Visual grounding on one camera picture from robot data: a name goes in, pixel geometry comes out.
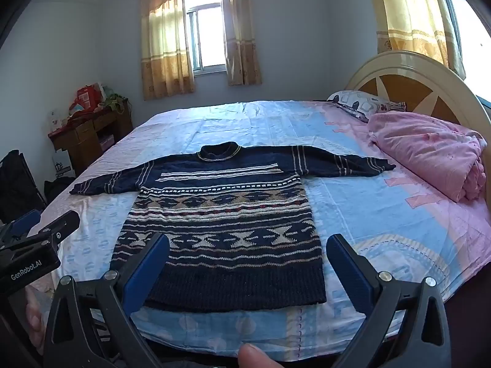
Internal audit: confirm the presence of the small window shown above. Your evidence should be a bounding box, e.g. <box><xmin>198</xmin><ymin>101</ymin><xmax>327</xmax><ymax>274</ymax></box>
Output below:
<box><xmin>184</xmin><ymin>0</ymin><xmax>228</xmax><ymax>75</ymax></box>

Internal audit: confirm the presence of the large window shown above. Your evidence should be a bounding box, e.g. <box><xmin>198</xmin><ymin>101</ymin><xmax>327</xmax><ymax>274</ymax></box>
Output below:
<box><xmin>437</xmin><ymin>0</ymin><xmax>491</xmax><ymax>104</ymax></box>

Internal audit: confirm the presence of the wide yellow curtain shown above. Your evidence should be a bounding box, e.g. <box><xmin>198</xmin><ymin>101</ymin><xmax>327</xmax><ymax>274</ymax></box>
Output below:
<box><xmin>364</xmin><ymin>0</ymin><xmax>466</xmax><ymax>79</ymax></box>

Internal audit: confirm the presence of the brown wooden desk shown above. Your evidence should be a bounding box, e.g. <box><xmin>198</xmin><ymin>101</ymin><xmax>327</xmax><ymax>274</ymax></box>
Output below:
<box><xmin>48</xmin><ymin>100</ymin><xmax>134</xmax><ymax>175</ymax></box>

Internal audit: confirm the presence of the pink folded quilt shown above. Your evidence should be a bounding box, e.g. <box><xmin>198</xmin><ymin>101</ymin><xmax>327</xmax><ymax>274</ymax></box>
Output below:
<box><xmin>367</xmin><ymin>112</ymin><xmax>488</xmax><ymax>203</ymax></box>

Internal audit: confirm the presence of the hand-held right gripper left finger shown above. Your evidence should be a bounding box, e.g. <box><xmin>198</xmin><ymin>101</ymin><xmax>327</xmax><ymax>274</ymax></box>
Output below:
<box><xmin>42</xmin><ymin>233</ymin><xmax>171</xmax><ymax>368</ymax></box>

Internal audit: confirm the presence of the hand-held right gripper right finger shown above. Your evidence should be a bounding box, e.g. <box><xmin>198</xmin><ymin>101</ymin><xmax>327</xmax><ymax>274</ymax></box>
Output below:
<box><xmin>326</xmin><ymin>233</ymin><xmax>452</xmax><ymax>368</ymax></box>

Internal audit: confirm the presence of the person's right hand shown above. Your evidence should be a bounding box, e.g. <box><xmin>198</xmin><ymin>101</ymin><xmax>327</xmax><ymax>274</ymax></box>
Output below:
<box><xmin>237</xmin><ymin>343</ymin><xmax>288</xmax><ymax>368</ymax></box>

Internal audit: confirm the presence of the white printed bag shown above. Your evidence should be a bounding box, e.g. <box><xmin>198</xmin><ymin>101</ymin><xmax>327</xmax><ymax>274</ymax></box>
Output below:
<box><xmin>48</xmin><ymin>110</ymin><xmax>67</xmax><ymax>132</ymax></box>

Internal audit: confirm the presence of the person's left hand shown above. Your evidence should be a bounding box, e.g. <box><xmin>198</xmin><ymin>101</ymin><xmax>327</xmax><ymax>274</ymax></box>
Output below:
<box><xmin>25</xmin><ymin>287</ymin><xmax>51</xmax><ymax>354</ymax></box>

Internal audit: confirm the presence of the cream and brown bed headboard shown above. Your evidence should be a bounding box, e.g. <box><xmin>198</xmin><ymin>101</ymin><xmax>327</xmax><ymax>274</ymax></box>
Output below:
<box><xmin>345</xmin><ymin>51</ymin><xmax>491</xmax><ymax>142</ymax></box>

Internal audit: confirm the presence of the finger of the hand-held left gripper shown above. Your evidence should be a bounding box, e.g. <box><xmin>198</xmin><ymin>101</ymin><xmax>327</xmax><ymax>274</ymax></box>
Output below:
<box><xmin>33</xmin><ymin>210</ymin><xmax>81</xmax><ymax>247</ymax></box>
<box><xmin>0</xmin><ymin>210</ymin><xmax>42</xmax><ymax>240</ymax></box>

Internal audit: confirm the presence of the small black bag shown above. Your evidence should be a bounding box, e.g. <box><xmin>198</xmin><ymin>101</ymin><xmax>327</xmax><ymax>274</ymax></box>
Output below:
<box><xmin>44</xmin><ymin>176</ymin><xmax>77</xmax><ymax>205</ymax></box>

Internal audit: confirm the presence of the red gift bag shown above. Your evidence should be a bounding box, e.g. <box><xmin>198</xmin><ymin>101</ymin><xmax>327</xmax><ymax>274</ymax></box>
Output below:
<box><xmin>69</xmin><ymin>84</ymin><xmax>103</xmax><ymax>123</ymax></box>

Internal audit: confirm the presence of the yellow patterned curtain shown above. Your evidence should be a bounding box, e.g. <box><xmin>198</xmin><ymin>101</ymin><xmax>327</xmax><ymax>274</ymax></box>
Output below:
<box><xmin>217</xmin><ymin>0</ymin><xmax>263</xmax><ymax>87</ymax></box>
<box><xmin>139</xmin><ymin>0</ymin><xmax>196</xmax><ymax>101</ymax></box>

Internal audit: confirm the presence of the navy patterned knitted sweater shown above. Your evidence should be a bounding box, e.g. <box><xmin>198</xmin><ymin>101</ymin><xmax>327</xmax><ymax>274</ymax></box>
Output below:
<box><xmin>69</xmin><ymin>142</ymin><xmax>396</xmax><ymax>312</ymax></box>

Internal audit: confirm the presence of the white patterned pillow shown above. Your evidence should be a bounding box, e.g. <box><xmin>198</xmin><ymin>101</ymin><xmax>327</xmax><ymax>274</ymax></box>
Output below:
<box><xmin>327</xmin><ymin>90</ymin><xmax>407</xmax><ymax>123</ymax></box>

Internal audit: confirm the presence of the blue and pink bed sheet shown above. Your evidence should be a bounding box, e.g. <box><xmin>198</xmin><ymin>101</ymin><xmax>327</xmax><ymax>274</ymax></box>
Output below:
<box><xmin>29</xmin><ymin>100</ymin><xmax>491</xmax><ymax>363</ymax></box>

